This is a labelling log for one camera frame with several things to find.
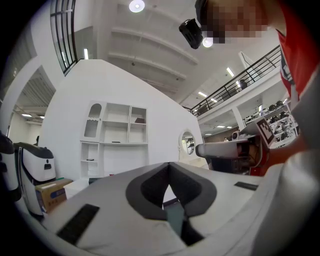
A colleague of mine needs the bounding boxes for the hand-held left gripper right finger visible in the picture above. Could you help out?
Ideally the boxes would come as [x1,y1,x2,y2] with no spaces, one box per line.
[169,161,266,247]

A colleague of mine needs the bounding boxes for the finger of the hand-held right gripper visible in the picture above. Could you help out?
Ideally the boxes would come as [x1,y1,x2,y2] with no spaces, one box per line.
[195,139,250,158]

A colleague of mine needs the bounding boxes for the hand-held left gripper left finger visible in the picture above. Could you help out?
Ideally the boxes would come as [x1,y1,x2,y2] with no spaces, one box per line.
[42,161,187,252]

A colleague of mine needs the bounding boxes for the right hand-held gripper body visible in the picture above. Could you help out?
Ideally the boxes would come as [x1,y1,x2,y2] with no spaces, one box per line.
[236,117,276,176]

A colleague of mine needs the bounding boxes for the person's right forearm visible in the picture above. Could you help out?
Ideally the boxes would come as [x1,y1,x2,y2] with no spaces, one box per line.
[264,133,310,175]

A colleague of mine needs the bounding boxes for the brown cardboard box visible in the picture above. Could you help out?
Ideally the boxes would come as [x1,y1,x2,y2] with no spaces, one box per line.
[34,178,74,214]

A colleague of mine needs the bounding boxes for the white rack of helmets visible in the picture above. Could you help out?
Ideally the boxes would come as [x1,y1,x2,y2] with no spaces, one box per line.
[243,99,299,149]

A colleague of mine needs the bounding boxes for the white shelf unit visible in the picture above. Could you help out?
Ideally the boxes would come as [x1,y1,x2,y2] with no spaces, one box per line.
[79,99,149,179]

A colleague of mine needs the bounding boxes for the black metal railing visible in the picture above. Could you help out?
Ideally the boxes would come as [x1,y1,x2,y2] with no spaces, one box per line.
[190,44,282,117]

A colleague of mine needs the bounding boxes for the white and black robot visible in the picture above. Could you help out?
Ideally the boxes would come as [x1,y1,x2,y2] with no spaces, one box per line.
[0,131,23,202]
[13,141,57,216]

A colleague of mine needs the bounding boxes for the person's red shirt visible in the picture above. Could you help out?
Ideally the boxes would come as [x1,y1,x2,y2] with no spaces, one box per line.
[274,0,320,101]

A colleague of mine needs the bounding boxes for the person's head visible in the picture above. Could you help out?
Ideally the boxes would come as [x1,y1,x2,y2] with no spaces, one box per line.
[194,0,287,45]

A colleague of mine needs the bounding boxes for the black-framed window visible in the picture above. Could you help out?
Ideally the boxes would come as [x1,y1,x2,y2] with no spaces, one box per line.
[49,0,78,76]

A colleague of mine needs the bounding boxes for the black head-worn camera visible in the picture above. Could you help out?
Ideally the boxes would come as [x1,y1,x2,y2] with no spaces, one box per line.
[178,18,204,50]

